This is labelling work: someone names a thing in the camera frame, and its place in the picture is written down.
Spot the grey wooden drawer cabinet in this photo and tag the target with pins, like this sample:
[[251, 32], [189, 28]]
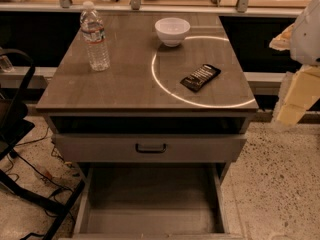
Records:
[[140, 93]]

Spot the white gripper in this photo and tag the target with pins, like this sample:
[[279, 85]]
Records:
[[307, 39]]

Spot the black drawer handle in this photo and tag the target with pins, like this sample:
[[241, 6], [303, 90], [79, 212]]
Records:
[[150, 149]]

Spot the clear plastic water bottle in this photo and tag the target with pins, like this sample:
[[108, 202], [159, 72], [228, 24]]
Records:
[[93, 32]]

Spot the black snack bar wrapper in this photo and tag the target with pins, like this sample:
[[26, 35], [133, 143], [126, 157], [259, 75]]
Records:
[[200, 77]]

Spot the open grey middle drawer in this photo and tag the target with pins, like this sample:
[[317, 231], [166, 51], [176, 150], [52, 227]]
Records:
[[152, 202]]

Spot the closed upper drawer front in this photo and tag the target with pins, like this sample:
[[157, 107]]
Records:
[[121, 148]]

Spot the white ceramic bowl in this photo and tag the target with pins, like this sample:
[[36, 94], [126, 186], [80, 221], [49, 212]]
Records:
[[172, 31]]

